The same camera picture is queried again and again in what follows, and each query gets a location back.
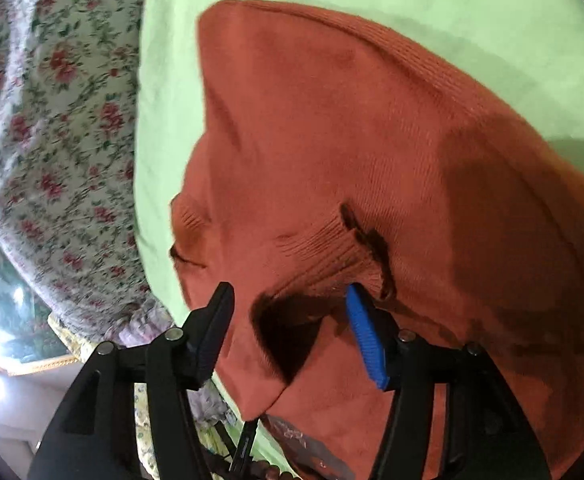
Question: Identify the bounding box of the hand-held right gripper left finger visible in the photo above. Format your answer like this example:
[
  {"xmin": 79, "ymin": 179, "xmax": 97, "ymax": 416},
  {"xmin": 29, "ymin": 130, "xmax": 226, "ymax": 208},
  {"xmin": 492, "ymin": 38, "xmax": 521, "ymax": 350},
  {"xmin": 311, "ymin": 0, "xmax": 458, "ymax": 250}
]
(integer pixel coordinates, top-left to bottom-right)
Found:
[{"xmin": 26, "ymin": 281, "xmax": 236, "ymax": 480}]

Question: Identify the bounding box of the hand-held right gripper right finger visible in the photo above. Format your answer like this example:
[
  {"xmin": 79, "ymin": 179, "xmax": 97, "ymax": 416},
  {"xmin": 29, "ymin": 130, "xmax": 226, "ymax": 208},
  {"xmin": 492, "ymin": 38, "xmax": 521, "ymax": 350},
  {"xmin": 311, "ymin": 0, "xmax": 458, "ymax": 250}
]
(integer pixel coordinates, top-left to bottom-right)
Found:
[{"xmin": 346, "ymin": 282, "xmax": 553, "ymax": 480}]

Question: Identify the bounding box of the rust-orange towel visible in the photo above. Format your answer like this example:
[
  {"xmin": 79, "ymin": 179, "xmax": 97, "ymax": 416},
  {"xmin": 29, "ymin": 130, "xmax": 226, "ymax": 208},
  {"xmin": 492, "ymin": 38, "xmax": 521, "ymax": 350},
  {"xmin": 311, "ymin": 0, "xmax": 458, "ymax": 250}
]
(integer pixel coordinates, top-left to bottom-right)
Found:
[{"xmin": 169, "ymin": 0, "xmax": 584, "ymax": 480}]

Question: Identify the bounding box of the narrow black bar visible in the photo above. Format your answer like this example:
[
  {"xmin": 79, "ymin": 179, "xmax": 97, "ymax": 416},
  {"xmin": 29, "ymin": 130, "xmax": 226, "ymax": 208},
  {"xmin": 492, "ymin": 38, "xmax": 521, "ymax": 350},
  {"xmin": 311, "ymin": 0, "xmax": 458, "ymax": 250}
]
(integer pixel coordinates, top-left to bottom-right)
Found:
[{"xmin": 229, "ymin": 419, "xmax": 260, "ymax": 477}]

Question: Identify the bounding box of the dark patterned cloth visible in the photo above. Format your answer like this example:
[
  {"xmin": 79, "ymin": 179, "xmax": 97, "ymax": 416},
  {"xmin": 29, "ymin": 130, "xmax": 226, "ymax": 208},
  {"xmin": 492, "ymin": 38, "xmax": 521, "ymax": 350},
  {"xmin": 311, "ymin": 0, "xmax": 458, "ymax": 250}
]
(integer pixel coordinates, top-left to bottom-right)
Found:
[{"xmin": 264, "ymin": 414, "xmax": 360, "ymax": 480}]

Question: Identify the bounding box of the gold-trimmed headboard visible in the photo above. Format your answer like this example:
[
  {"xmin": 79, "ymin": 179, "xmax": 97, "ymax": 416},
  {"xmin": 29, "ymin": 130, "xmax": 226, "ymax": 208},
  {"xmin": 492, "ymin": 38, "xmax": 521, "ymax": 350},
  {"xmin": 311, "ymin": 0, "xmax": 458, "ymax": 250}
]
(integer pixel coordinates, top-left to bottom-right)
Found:
[{"xmin": 0, "ymin": 210, "xmax": 77, "ymax": 378}]

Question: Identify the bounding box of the red rose floral quilt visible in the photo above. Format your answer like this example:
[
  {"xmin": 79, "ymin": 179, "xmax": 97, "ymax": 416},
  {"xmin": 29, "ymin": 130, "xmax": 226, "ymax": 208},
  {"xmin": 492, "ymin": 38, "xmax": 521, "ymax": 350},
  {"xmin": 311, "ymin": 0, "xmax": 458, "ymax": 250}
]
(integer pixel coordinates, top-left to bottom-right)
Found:
[{"xmin": 0, "ymin": 0, "xmax": 173, "ymax": 341}]

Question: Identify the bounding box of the light green bed sheet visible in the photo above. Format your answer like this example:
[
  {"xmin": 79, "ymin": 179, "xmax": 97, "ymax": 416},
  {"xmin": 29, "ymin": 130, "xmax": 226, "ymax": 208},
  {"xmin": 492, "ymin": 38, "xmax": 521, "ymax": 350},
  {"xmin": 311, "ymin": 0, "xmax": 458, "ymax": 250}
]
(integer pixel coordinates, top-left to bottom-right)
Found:
[{"xmin": 132, "ymin": 0, "xmax": 584, "ymax": 480}]

